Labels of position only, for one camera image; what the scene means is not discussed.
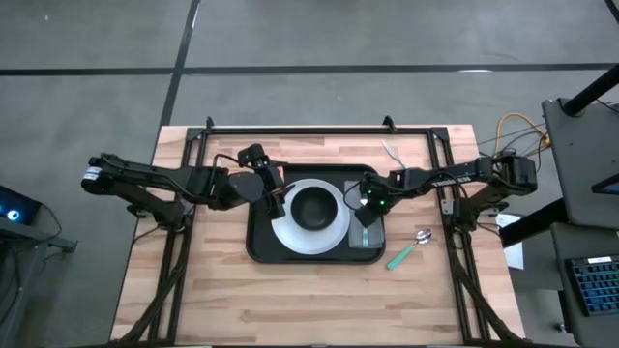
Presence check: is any black pole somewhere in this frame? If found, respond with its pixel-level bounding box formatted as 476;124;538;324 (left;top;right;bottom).
562;62;619;117

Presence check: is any grey metal stand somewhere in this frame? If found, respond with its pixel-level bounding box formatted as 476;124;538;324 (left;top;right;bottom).
0;217;78;348

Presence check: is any black aluminium table frame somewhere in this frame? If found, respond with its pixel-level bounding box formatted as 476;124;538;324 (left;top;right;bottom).
111;115;528;347

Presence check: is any white round plate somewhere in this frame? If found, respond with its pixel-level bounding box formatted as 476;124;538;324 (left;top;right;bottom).
270;178;352;256

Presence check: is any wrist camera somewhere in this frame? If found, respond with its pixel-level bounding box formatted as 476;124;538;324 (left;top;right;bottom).
354;204;385;230
236;142;267;169

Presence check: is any knife with patterned handle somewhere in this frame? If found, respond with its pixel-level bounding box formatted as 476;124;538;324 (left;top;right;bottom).
380;139;408;169

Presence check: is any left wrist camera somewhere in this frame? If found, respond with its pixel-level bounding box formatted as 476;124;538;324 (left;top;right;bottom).
236;142;267;169

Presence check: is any black computer with blue light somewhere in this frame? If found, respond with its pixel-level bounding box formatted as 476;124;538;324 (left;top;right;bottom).
0;185;43;226

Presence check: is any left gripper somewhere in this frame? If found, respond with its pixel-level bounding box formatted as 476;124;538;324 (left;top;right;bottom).
224;163;288;220

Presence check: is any black desk leg bar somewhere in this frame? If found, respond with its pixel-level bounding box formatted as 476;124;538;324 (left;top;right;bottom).
497;196;567;248

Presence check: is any black rectangular tray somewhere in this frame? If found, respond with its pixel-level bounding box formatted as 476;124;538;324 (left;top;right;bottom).
245;163;387;266

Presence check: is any spoon with green handle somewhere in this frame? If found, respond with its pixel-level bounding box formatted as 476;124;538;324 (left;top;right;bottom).
386;228;433;272

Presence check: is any black tablet device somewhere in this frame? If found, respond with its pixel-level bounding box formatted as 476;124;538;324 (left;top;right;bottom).
590;172;619;196

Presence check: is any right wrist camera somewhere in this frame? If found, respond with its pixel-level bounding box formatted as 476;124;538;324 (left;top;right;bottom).
354;204;385;230

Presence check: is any backlit computer keyboard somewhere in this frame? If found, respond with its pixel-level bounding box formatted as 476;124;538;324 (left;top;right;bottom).
564;255;619;318

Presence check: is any grey napkin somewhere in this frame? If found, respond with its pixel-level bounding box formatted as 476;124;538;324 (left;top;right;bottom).
343;180;386;250

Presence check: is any black round bowl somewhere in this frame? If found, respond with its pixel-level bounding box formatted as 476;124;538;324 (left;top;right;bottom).
289;186;339;232

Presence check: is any white paper sheet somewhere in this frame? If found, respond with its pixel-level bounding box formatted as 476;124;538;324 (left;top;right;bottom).
497;213;526;271

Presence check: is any dark grey keyboard desk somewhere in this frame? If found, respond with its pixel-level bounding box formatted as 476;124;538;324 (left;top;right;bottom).
549;221;619;348

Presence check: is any yellow cable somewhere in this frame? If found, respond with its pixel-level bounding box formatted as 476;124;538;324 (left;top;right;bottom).
492;111;552;160

